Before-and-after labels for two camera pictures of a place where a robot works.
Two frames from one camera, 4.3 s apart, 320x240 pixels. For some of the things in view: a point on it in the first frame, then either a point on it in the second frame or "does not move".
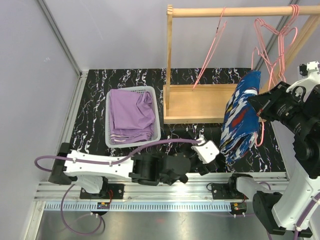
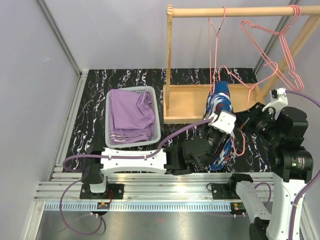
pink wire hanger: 262,121 -> 250,87
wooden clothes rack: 206,104 does not move
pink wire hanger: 195,83 -> 209,19
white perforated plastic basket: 156,134 does not move
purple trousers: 132,116 does not move
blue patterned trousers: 241,125 -> 219,99
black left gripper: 201,169 -> 221,138
